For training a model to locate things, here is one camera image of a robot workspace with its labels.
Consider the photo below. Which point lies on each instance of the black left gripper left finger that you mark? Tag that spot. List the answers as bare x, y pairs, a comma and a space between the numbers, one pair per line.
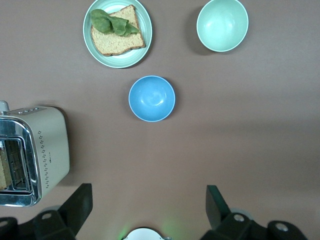
65, 220

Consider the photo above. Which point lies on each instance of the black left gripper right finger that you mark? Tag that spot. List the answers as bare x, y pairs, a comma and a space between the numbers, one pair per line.
232, 225

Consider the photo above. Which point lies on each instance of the blue bowl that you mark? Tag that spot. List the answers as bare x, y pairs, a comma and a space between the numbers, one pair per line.
151, 98

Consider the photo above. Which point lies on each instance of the pale mint green bowl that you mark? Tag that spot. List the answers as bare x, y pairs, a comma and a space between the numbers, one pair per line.
222, 25

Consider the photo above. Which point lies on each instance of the brown toast slice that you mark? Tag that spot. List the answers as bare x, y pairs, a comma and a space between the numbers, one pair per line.
2, 172

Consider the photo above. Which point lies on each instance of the cream and chrome toaster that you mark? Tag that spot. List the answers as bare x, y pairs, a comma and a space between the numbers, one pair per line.
50, 140

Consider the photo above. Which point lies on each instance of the light green plate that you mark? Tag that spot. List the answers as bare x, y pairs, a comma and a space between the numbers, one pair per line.
120, 60

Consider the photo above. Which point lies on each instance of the brown bread slice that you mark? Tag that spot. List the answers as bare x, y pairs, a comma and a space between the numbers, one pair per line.
117, 43

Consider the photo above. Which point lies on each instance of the green lettuce leaf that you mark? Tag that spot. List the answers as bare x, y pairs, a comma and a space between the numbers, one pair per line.
107, 23

